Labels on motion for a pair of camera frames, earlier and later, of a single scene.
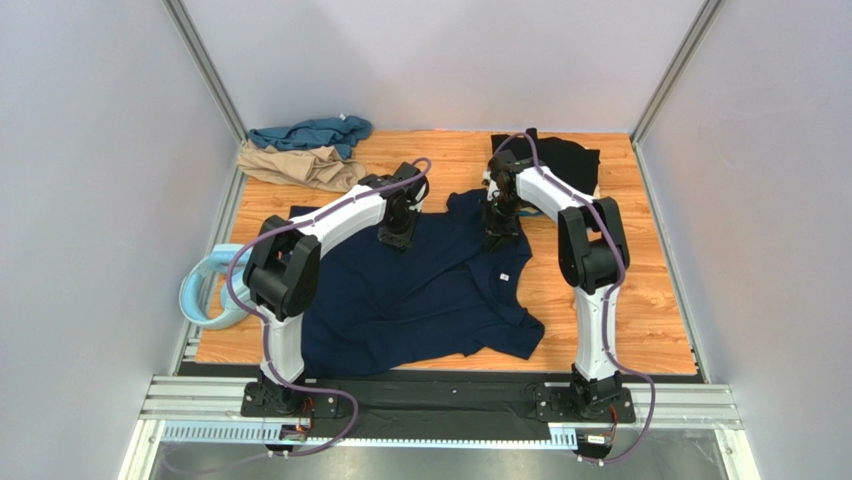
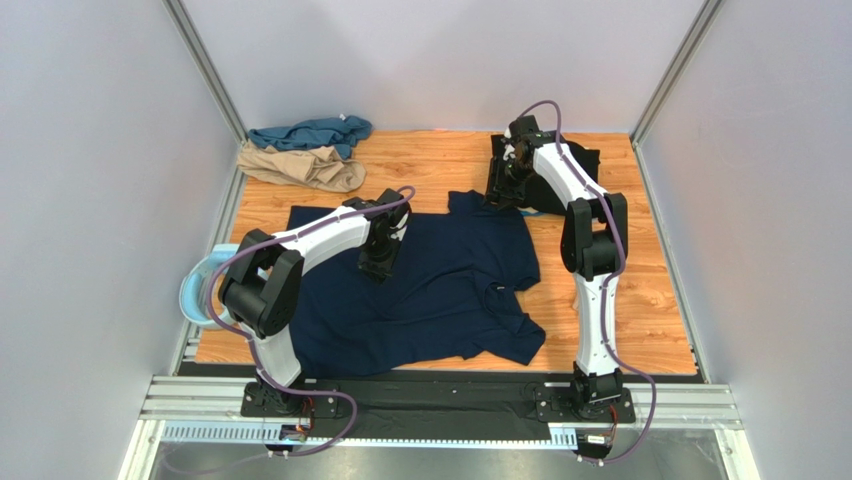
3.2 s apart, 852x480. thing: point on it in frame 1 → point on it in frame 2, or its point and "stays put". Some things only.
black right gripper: x=497 y=233 → x=500 y=192
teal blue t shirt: x=339 y=134 stays put
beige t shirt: x=319 y=166 stays put
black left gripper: x=400 y=242 → x=379 y=271
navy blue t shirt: x=379 y=308 stays put
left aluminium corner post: x=190 y=41 stays put
